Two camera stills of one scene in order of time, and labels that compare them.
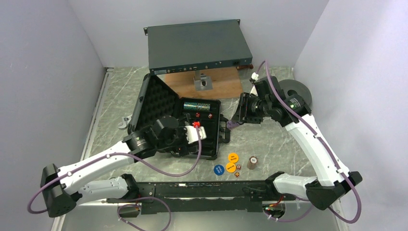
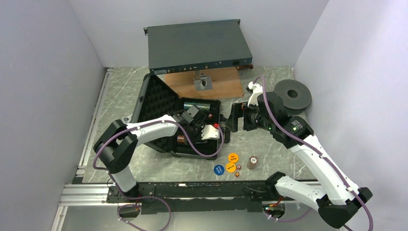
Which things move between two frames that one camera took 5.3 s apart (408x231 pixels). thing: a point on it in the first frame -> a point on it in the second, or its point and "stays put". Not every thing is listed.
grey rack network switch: (181, 47) stays put
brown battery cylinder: (252, 162) stays put
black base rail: (202, 198) stays put
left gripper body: (179, 139) -> (195, 133)
